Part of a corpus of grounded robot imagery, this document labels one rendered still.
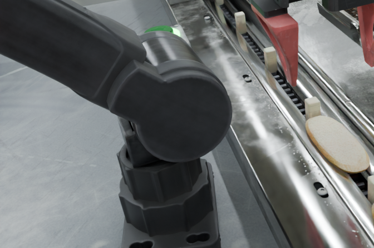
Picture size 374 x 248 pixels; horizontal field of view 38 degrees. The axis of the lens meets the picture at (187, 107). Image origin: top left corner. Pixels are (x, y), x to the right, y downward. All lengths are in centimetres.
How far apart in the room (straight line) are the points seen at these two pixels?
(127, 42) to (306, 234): 20
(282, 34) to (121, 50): 13
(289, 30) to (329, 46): 37
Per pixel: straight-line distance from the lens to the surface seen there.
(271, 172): 50
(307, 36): 84
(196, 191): 48
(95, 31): 40
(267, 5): 47
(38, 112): 78
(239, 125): 57
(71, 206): 58
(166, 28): 72
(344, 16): 70
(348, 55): 78
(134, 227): 51
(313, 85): 65
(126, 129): 46
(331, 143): 53
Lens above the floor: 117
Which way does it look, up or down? 30 degrees down
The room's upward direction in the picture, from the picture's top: 11 degrees counter-clockwise
